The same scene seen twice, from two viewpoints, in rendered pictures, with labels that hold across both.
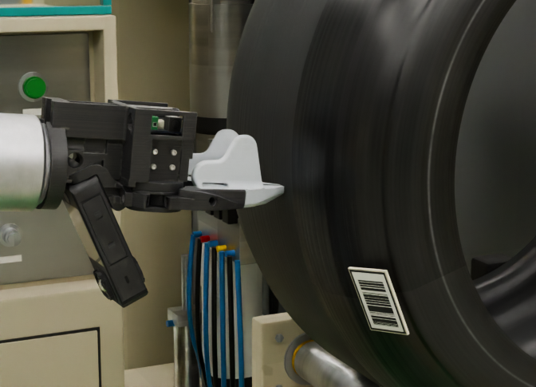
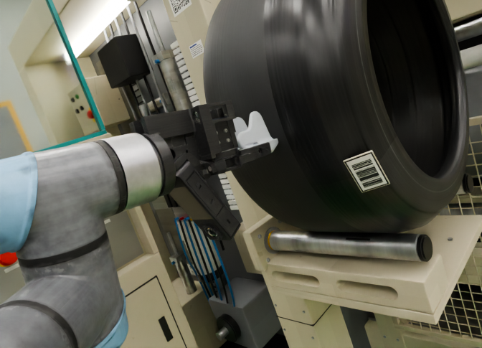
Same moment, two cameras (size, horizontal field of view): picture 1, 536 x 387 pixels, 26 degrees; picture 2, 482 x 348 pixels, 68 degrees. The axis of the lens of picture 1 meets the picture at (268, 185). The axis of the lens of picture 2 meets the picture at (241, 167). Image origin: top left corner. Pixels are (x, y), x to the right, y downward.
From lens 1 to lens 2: 0.54 m
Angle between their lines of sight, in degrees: 17
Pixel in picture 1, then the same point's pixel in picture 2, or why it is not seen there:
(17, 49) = not seen: hidden behind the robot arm
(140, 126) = (204, 116)
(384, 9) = (310, 6)
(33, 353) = (131, 301)
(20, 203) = (149, 194)
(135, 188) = (214, 159)
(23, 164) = (143, 163)
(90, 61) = not seen: hidden behind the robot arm
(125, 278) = (227, 221)
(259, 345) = (252, 244)
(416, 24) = (332, 6)
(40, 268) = (117, 261)
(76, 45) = not seen: hidden behind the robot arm
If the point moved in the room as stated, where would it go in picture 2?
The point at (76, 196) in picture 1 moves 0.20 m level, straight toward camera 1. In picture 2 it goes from (181, 177) to (289, 181)
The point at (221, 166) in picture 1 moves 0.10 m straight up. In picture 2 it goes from (250, 133) to (224, 57)
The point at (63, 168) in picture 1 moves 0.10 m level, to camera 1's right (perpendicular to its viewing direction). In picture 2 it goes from (170, 158) to (256, 125)
